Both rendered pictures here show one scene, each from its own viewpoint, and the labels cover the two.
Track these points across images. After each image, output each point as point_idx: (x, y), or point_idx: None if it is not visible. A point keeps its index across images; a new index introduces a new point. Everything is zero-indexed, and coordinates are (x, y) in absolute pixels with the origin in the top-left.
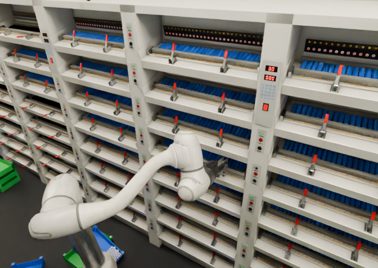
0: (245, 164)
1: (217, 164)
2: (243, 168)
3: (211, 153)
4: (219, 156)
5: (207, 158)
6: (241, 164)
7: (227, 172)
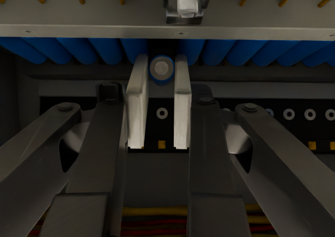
0: (26, 59)
1: (188, 112)
2: (3, 46)
3: (292, 60)
4: (230, 53)
5: (327, 43)
6: (46, 55)
7: None
